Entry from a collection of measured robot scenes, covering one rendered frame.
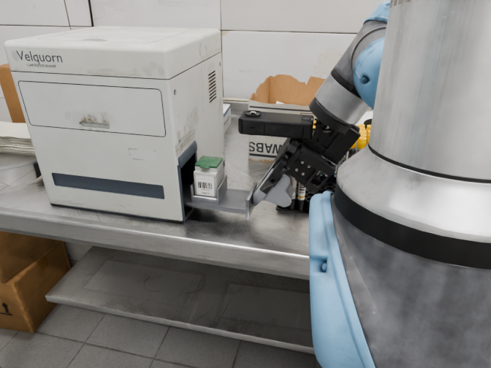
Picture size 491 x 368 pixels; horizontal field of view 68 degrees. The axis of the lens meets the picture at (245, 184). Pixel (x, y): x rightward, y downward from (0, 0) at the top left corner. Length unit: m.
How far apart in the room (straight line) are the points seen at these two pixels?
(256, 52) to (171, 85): 0.63
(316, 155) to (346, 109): 0.08
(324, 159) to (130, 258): 1.16
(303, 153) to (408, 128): 0.38
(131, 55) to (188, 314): 0.95
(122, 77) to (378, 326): 0.50
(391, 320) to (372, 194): 0.06
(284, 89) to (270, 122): 0.56
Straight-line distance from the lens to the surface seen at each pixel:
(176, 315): 1.33
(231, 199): 0.65
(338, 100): 0.52
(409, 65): 0.19
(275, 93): 1.11
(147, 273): 1.51
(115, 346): 1.66
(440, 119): 0.18
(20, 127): 1.17
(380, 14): 0.52
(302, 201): 0.68
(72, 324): 1.79
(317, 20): 1.14
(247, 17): 1.17
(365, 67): 0.40
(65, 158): 0.72
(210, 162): 0.63
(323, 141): 0.57
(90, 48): 0.61
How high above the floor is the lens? 1.25
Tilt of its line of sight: 28 degrees down
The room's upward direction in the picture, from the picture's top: straight up
